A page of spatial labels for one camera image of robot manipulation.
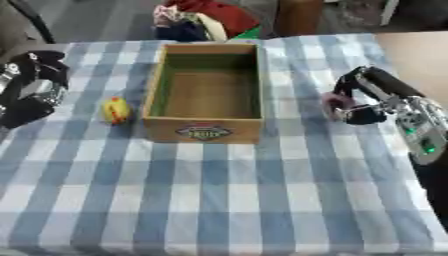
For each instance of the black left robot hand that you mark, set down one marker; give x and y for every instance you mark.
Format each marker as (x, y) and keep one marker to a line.
(29, 110)

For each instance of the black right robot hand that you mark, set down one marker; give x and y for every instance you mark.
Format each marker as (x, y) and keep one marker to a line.
(382, 83)

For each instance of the pink soft toy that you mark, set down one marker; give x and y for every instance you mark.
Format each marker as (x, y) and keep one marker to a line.
(336, 105)

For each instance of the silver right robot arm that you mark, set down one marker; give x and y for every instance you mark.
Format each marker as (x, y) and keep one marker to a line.
(423, 126)

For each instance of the tan cardboard box green inside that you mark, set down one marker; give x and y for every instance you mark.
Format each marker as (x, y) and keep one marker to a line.
(204, 96)

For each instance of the yellow red toy fruit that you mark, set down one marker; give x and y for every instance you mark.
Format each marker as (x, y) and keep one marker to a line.
(116, 110)

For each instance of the pile of colourful bags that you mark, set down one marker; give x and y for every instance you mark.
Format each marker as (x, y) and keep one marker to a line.
(204, 20)

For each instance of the black chair frame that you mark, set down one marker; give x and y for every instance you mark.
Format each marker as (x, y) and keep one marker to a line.
(34, 20)

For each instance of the brown wooden post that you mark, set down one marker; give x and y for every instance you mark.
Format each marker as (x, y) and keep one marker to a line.
(298, 16)

